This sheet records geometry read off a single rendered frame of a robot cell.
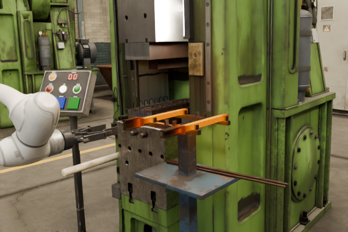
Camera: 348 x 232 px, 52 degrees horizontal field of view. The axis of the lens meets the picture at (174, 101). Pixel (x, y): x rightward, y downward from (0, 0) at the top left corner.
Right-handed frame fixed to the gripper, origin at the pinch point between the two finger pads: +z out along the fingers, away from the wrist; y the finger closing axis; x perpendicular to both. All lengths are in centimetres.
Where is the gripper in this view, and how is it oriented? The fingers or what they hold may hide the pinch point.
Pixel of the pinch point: (105, 130)
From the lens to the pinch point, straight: 145.2
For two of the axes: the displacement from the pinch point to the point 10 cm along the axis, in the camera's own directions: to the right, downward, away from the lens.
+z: 6.7, -1.3, 7.3
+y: 7.4, 0.9, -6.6
